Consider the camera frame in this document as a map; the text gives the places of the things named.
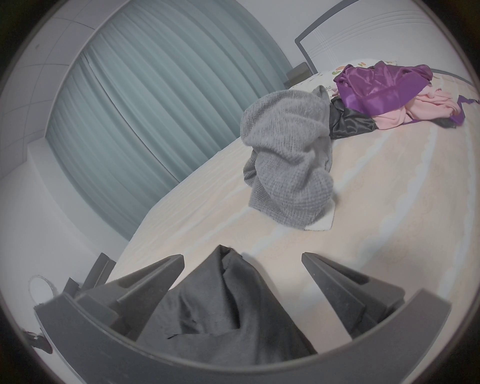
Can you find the pink garment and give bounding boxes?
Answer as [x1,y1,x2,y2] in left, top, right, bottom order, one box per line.
[373,84,462,130]

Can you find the bed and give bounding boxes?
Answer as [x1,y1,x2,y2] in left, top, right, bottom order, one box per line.
[107,0,480,357]

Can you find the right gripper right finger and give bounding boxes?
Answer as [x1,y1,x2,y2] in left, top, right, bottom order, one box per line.
[301,251,407,341]

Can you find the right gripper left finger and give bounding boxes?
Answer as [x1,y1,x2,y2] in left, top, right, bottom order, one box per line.
[74,253,186,341]

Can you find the grey bedside table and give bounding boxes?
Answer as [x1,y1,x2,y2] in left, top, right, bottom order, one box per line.
[284,63,312,89]

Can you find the grey garment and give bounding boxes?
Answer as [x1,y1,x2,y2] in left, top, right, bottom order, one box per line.
[240,85,336,231]

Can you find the round white mirror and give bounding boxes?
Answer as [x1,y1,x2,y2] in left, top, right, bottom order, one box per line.
[29,275,57,304]

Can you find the purple garment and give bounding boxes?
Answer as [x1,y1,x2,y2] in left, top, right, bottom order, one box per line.
[333,62,480,126]

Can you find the blue-green curtain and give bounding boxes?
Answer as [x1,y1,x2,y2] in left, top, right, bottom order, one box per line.
[84,0,295,182]
[45,52,181,241]

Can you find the black T-shirt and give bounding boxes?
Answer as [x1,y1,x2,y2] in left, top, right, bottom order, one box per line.
[137,244,319,366]

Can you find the white printed pillow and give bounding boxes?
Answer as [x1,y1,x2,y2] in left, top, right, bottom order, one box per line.
[289,59,398,98]

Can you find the shiny black garment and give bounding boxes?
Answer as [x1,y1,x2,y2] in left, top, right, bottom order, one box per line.
[328,97,377,140]

